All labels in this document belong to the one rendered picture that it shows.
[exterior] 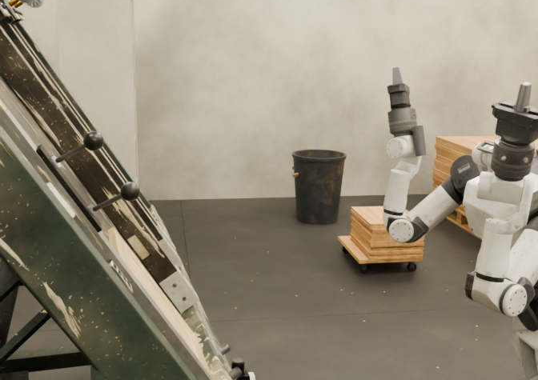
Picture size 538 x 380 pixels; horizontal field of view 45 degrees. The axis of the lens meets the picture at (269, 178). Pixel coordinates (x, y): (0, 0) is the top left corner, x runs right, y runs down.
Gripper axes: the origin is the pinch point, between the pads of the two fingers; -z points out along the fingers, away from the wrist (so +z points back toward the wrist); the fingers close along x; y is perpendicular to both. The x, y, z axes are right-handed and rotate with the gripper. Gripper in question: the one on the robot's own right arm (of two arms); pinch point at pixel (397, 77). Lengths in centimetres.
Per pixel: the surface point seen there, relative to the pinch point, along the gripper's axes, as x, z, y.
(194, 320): 37, 68, 62
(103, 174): 53, 22, 78
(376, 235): -267, 69, 75
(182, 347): 88, 64, 37
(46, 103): 65, 1, 85
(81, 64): -224, -93, 289
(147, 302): 94, 53, 40
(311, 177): -371, 16, 153
